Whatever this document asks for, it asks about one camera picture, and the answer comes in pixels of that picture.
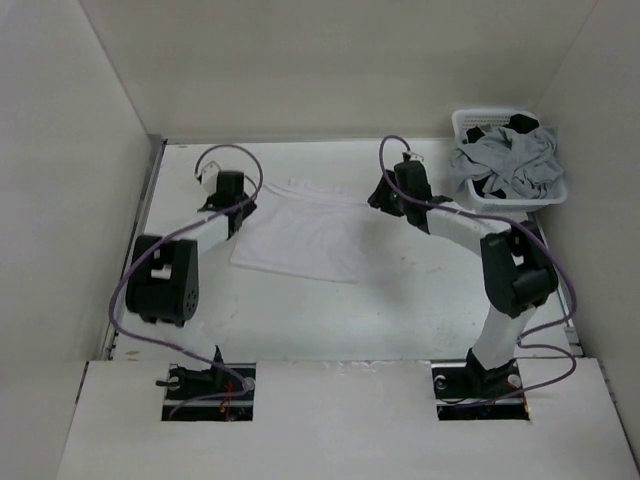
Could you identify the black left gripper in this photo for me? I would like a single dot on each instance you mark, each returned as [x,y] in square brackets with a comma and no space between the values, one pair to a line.
[248,209]

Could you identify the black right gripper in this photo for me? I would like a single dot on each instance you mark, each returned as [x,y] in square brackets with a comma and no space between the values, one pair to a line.
[378,198]

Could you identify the white tank top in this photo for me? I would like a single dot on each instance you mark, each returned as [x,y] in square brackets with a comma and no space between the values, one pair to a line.
[304,230]

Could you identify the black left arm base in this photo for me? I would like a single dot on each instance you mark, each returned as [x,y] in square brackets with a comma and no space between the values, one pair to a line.
[209,395]

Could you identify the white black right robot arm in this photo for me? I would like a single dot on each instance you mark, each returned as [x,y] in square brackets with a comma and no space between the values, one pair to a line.
[518,277]

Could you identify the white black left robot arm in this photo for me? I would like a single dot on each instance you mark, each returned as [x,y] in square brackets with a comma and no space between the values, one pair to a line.
[164,285]

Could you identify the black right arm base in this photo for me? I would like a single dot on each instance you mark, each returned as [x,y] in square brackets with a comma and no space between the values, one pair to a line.
[467,392]

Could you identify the grey tank top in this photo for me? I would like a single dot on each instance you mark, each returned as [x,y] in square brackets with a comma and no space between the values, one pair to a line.
[546,172]

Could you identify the white plastic laundry basket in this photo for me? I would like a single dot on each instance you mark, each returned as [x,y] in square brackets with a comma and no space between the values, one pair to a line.
[465,119]

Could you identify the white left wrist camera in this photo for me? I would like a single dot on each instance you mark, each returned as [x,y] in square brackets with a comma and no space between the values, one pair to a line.
[207,176]

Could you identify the metal table edge rail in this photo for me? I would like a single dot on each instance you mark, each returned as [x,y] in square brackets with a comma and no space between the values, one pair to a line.
[157,148]

